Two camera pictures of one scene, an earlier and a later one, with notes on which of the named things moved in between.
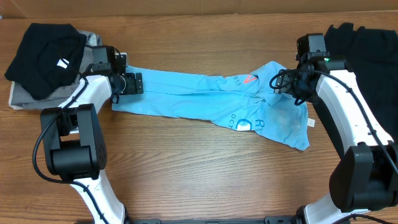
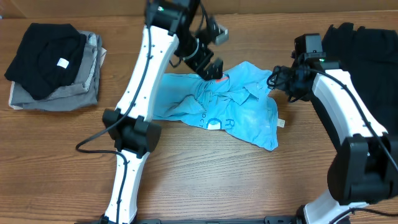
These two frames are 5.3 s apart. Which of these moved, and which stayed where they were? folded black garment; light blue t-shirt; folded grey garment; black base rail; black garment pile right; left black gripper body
Moved: light blue t-shirt; left black gripper body
Stayed: folded grey garment; black garment pile right; folded black garment; black base rail
